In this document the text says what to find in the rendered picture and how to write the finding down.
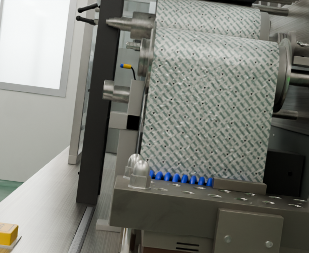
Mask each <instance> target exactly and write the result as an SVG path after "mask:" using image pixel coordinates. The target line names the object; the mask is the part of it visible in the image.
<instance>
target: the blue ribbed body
mask: <svg viewBox="0 0 309 253"><path fill-rule="evenodd" d="M149 175H150V176H151V179H157V180H165V181H173V182H181V183H189V184H197V185H205V186H212V179H213V178H209V179H208V181H207V183H205V178H204V177H200V178H199V181H198V182H197V178H196V176H192V177H191V179H190V181H189V178H188V176H187V175H186V174H184V175H183V176H182V179H181V180H180V175H179V174H178V173H176V174H174V177H173V179H172V176H171V173H170V172H167V173H166V174H165V177H163V173H162V172H161V171H158V172H157V174H156V176H155V173H154V171H153V170H150V173H149Z"/></svg>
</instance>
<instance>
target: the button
mask: <svg viewBox="0 0 309 253"><path fill-rule="evenodd" d="M18 229H19V226H18V225H17V224H11V223H2V222H0V244H1V245H9V246H10V245H11V244H12V243H13V242H14V240H15V239H16V238H17V236H18Z"/></svg>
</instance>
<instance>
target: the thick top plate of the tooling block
mask: <svg viewBox="0 0 309 253"><path fill-rule="evenodd" d="M123 176H124V175H117V177H116V181H115V186H114V191H113V199H112V207H111V215H110V223H109V226H115V227H123V228H131V229H139V230H148V231H156V232H164V233H172V234H180V235H189V236H197V237H205V238H214V235H215V227H216V220H217V213H218V208H226V209H234V210H242V211H250V212H258V213H266V214H274V215H281V216H282V217H283V218H284V219H283V226H282V233H281V240H280V247H287V248H295V249H304V250H309V201H307V198H300V197H292V196H284V195H276V194H268V193H266V194H265V195H263V194H255V193H247V192H239V191H231V190H223V189H215V188H213V187H212V186H205V185H197V184H189V183H181V182H173V181H165V180H157V179H151V182H150V187H151V189H150V190H138V189H133V188H129V187H128V185H129V183H130V180H128V179H124V178H123Z"/></svg>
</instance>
